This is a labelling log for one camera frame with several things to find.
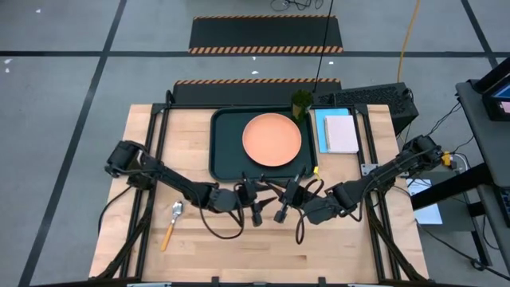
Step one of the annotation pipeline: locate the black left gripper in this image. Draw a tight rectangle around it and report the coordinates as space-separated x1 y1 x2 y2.
208 171 279 229

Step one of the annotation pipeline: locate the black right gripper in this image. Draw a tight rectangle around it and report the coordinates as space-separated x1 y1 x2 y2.
262 166 348 226

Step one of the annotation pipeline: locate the dark green tray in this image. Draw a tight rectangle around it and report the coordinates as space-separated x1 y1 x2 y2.
208 105 319 183

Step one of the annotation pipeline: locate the orange round plate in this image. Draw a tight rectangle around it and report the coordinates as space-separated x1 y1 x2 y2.
241 112 303 168

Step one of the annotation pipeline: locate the spoon with orange handle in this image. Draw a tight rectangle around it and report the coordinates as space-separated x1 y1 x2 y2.
159 199 185 253

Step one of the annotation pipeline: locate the green patterned cup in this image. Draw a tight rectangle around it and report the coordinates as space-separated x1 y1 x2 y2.
290 88 315 124

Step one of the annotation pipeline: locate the blue notebook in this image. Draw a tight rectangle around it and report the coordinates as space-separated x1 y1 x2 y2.
314 108 351 155

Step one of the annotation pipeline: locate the white notepad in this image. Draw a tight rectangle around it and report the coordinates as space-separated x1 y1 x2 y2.
324 115 360 155

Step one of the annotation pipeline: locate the white paper sheet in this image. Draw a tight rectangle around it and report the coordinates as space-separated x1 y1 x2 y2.
405 177 444 226

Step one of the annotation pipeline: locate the large black hazard-striped mat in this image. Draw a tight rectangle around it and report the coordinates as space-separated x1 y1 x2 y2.
187 14 345 56

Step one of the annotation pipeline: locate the grey side table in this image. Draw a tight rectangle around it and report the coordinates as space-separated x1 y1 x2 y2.
410 78 510 280

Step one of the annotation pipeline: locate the black monitor with blue screen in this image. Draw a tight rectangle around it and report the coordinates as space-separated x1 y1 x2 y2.
473 57 510 123

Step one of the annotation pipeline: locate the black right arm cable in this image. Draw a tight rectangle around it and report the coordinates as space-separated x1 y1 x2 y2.
293 178 364 246

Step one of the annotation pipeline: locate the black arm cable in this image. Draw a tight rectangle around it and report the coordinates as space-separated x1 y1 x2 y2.
293 178 364 246
97 181 246 241

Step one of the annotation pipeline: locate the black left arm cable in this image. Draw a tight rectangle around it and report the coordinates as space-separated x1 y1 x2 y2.
97 181 246 241

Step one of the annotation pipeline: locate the black aluminium table frame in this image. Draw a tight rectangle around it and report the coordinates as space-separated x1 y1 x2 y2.
94 102 430 287

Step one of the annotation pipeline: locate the black hanging cable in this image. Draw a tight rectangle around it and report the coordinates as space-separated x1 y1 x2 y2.
311 0 335 95

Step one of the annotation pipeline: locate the coiled black floor cable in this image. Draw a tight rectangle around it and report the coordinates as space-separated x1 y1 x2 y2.
269 0 325 13

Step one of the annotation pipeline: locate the yellow hanging cable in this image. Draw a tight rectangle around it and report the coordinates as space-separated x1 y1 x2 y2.
396 0 422 84

